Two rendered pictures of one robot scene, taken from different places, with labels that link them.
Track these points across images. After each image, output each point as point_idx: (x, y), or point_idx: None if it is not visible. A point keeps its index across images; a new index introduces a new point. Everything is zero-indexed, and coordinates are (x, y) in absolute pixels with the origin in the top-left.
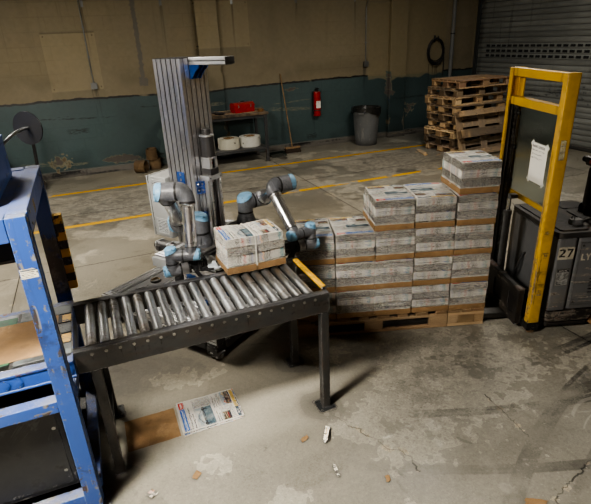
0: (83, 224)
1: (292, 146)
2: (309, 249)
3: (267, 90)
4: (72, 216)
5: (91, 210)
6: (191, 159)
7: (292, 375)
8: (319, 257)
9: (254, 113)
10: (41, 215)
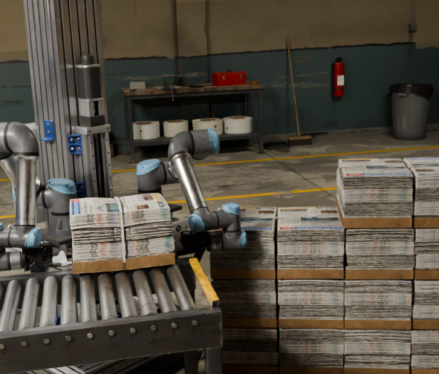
0: None
1: (299, 136)
2: (228, 248)
3: (268, 58)
4: None
5: None
6: (62, 100)
7: None
8: (249, 266)
9: (244, 87)
10: None
